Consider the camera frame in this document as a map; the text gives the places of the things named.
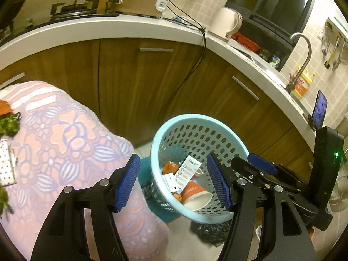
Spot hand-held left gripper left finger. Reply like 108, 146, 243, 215
31, 154, 141, 261

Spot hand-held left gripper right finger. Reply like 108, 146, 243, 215
207, 152, 317, 261

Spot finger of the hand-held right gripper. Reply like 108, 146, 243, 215
231, 157, 272, 187
247, 154, 279, 176

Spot orange white paper cup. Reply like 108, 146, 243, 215
182, 185, 213, 212

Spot white carton box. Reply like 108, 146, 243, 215
174, 155, 203, 189

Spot small white printed packet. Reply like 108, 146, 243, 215
162, 173, 181, 194

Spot orange wrapper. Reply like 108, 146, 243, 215
162, 162, 180, 175

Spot light blue plastic basket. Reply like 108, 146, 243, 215
150, 114, 252, 222

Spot black plastic bag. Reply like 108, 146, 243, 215
190, 220, 232, 247

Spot smartphone on stand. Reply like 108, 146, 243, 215
308, 90, 328, 130

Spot patterned pink purple blanket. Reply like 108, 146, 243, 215
0, 81, 170, 261

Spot yellow dish soap bottle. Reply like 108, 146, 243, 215
289, 65, 316, 100

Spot wooden kitchen cabinet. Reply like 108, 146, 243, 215
0, 37, 316, 169

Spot printed mug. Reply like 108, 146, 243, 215
268, 55, 282, 69

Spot white polka dot cloth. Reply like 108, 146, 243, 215
0, 139, 17, 187

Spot hanging kitchen utensils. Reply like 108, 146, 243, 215
322, 16, 348, 72

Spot steel faucet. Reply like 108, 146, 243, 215
285, 33, 313, 93

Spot red tray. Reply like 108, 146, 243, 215
231, 32, 260, 51

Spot white electric kettle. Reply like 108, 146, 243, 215
215, 6, 243, 40

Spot dark window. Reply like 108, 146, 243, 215
226, 0, 318, 36

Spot black gas stove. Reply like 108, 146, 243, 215
0, 0, 120, 41

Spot silver cabinet handle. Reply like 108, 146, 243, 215
232, 76, 260, 101
140, 47, 174, 53
0, 72, 25, 89

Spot black power cable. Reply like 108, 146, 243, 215
158, 0, 207, 127

